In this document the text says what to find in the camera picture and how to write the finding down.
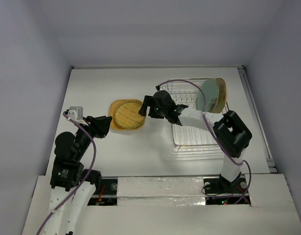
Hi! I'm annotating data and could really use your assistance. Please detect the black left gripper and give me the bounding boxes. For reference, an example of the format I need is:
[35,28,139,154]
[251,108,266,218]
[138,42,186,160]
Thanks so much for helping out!
[74,114,112,159]

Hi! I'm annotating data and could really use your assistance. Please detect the large orange woven plate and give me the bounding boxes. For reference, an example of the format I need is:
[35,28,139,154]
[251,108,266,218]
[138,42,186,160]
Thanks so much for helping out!
[109,99,145,131]

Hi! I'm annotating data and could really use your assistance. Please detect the small orange woven plate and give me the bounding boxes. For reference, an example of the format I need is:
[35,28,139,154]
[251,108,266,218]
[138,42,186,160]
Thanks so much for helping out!
[113,100,146,129]

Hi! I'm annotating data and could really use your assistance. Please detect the green rimmed woven plate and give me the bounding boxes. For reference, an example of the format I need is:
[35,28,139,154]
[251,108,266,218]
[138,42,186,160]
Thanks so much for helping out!
[115,100,146,129]

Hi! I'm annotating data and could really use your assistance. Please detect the teal floral ceramic plate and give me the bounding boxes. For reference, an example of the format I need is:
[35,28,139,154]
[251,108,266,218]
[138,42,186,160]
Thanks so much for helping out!
[196,79,219,113]

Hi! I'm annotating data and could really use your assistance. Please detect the beige floral ceramic plate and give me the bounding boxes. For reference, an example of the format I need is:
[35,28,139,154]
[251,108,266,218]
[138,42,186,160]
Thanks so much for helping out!
[213,78,227,113]

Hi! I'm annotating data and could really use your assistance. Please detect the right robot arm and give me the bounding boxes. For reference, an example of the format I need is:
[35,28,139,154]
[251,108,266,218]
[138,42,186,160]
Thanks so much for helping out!
[139,90,252,192]

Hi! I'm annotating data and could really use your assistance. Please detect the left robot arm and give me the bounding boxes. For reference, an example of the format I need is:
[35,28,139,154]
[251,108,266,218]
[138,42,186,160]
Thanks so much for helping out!
[37,110,112,235]

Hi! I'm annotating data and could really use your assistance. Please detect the white foam block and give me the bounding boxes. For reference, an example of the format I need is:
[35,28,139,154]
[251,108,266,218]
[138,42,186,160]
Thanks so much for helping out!
[116,177,206,207]

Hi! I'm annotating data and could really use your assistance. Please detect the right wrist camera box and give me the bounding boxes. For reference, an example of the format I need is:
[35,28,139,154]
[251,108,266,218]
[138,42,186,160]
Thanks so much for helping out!
[155,85,167,91]

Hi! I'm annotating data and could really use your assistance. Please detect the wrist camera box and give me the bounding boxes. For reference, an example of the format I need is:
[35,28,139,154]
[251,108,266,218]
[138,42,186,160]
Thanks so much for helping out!
[67,106,84,122]
[155,85,167,91]

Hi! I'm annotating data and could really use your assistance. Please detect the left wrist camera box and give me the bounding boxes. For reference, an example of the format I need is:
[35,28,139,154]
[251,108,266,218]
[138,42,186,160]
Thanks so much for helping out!
[67,106,84,122]

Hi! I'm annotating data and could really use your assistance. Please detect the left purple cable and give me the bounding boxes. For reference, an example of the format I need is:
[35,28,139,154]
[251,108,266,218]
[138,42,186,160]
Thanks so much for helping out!
[36,110,97,235]

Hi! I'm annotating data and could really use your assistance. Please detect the metal wire dish rack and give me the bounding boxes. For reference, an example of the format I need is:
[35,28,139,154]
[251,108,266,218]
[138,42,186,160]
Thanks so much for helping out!
[166,77,233,154]

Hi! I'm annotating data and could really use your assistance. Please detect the aluminium rail right side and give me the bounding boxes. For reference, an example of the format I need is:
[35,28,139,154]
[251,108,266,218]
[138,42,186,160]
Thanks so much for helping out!
[237,66,278,174]

